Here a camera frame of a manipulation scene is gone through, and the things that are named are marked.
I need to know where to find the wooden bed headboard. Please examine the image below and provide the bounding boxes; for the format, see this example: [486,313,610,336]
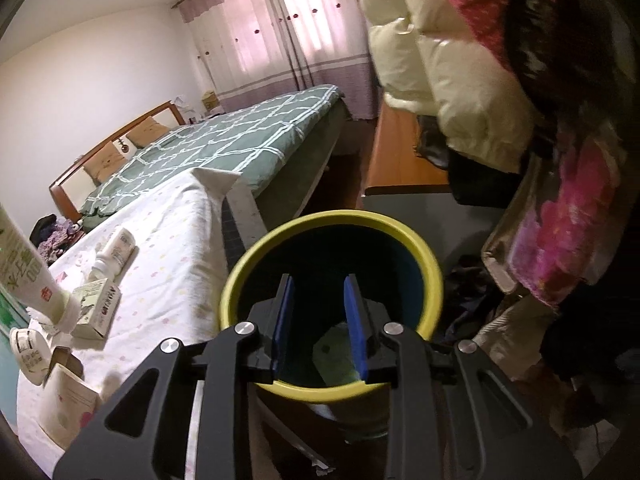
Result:
[49,101,186,221]

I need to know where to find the white dotted table cloth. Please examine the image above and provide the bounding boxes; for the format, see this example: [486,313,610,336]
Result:
[46,169,266,398]

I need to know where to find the white pill bottle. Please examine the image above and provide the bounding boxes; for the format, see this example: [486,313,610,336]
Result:
[89,228,136,281]

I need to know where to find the right brown pillow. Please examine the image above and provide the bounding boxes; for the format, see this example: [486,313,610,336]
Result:
[126,117,170,148]

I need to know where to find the pink floral garment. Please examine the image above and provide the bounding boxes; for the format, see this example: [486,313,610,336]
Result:
[480,124,626,308]

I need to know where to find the brown pillow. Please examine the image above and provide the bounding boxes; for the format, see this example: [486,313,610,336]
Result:
[84,142,127,184]
[126,117,170,148]

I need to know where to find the pink white curtain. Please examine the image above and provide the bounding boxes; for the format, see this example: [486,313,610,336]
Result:
[177,0,380,119]

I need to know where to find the left brown pillow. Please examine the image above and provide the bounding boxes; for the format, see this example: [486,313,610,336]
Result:
[84,142,127,184]

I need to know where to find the white paper cup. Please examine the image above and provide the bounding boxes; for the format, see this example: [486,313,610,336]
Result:
[37,346,99,450]

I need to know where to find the green floral carton box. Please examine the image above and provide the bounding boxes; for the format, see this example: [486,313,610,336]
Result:
[72,278,122,340]

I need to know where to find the wooden desk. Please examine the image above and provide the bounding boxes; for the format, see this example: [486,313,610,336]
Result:
[362,102,450,197]

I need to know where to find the yellow rimmed trash bin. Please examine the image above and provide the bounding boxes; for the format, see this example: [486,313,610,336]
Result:
[218,209,444,440]

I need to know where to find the green plaid bed quilt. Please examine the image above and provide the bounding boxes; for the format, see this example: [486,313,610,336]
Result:
[80,84,344,223]

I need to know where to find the clothes pile on nightstand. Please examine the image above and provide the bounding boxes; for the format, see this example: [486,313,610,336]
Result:
[29,214,85,266]

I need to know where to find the cream puffer jacket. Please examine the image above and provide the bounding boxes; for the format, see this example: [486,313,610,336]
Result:
[359,0,533,174]

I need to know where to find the green white plastic pouch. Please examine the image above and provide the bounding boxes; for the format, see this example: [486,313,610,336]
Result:
[1,207,80,334]

